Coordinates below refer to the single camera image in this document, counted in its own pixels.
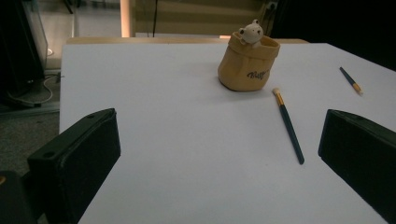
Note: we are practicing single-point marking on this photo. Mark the white table sheet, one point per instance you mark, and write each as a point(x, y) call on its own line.
point(171, 109)

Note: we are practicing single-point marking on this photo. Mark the tan bear pen holder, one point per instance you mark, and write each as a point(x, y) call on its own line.
point(243, 65)

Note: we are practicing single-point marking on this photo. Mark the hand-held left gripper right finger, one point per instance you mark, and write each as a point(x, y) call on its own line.
point(361, 146)

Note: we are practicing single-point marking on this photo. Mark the brown pencil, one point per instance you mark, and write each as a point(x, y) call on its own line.
point(288, 125)

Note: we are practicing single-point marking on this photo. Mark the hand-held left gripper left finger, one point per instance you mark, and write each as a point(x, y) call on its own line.
point(77, 155)

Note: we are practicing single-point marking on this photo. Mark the light wooden furniture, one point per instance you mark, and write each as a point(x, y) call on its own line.
point(193, 18)

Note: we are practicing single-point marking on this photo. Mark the black cabinet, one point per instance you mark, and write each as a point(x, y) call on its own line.
point(15, 46)

